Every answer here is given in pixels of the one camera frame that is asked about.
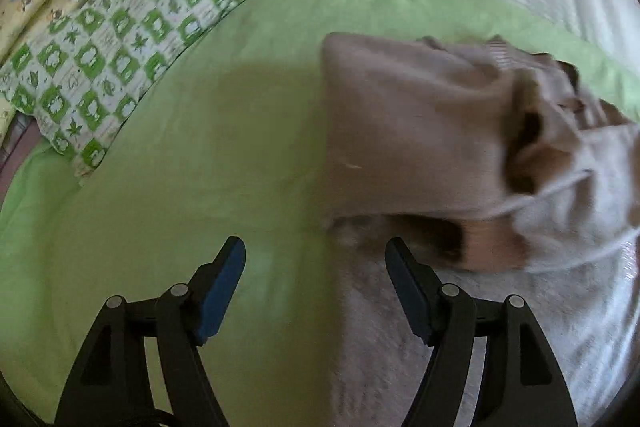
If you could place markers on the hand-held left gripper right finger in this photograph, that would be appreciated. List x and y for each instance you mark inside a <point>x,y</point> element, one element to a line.
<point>405,282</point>

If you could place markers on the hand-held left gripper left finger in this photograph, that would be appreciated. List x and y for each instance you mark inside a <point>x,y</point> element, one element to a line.
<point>225,287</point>

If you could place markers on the grey fleece garment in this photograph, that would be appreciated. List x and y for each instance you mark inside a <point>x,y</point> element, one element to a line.
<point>400,117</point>

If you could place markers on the green bed sheet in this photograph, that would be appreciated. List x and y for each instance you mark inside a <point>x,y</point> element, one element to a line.
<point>200,157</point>

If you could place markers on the pink cloth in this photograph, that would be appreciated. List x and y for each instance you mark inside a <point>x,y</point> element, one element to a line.
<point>17,142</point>

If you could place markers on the green checkered pillow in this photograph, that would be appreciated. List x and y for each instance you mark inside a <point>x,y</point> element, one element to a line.
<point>115,57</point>

